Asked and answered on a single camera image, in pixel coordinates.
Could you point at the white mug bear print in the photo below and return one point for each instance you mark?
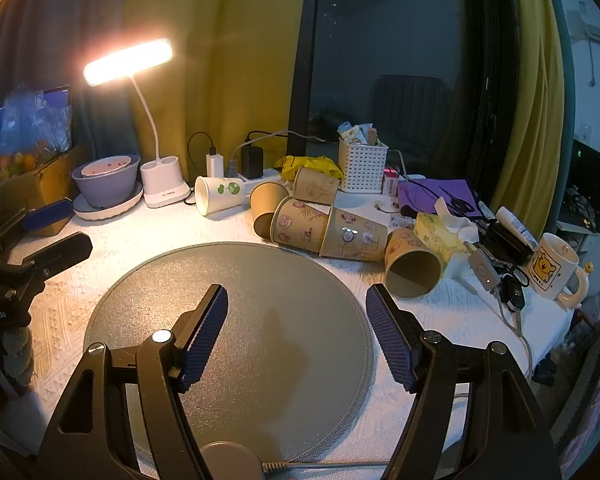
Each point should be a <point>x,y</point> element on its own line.
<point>555,273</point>

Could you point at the white perforated storage basket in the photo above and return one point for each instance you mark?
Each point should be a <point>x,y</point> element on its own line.
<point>362,167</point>

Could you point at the white paper cup green print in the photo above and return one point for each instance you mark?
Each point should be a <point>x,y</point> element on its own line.
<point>217,194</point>

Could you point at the paper cup with pink stickers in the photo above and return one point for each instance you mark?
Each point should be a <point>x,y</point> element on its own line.
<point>299,225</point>

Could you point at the small pink box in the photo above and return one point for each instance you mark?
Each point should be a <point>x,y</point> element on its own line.
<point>390,181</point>

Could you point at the white phone charger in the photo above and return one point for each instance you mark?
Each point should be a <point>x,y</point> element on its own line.
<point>214,164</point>

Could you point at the white tube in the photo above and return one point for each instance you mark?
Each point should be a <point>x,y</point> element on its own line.
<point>512,224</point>

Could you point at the yellow curtain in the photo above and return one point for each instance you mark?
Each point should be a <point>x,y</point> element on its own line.
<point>231,73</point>
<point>529,175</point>

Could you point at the black scissors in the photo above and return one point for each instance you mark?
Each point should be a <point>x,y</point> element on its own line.
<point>460,206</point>

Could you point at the yellow curtain right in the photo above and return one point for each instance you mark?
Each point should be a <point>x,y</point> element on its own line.
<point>529,175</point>

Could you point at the purple bowl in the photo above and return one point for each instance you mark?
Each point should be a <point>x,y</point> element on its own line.
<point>108,181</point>

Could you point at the grey remote switch with cable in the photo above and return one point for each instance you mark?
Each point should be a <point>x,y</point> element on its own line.
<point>505,287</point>

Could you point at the purple notebook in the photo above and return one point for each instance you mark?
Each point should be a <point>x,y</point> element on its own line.
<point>420,195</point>

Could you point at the yellow tissue pack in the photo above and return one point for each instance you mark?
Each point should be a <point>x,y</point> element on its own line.
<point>430,229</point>

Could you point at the plain brown paper cup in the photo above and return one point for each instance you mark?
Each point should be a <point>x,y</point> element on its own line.
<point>264,200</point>

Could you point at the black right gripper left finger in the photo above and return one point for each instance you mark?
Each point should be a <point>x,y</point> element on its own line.
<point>90,433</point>

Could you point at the white power strip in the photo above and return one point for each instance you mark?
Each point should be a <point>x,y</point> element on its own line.
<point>269,175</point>

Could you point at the cardboard box with fruit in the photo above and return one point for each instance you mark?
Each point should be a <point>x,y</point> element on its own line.
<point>42,186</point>

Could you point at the yellow crumpled bag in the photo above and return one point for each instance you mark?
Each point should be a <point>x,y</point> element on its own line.
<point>289,166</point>

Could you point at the yellow curtain left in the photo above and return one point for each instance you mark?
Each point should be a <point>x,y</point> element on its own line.
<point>231,73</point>

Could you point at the white desk lamp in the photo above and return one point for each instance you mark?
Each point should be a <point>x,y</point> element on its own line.
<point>162,178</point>

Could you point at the round grey placemat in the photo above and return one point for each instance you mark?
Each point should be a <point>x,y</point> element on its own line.
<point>291,368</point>

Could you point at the brown paper cup bamboo print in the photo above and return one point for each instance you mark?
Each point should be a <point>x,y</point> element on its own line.
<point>314,187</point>

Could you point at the paper cup with round stickers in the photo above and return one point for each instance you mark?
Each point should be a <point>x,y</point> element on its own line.
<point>353,237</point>

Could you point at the white tablecloth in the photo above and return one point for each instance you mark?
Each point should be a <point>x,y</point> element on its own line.
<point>458,308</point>

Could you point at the black power adapter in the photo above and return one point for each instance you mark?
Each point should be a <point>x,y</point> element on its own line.
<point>251,161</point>

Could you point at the brown paper cup open front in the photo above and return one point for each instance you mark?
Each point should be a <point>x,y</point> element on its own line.
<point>411,269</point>

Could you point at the white round plate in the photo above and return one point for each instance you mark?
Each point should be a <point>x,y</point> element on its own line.
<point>86,212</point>

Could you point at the blue plastic bag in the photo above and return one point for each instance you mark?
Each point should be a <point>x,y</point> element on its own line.
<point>36,121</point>

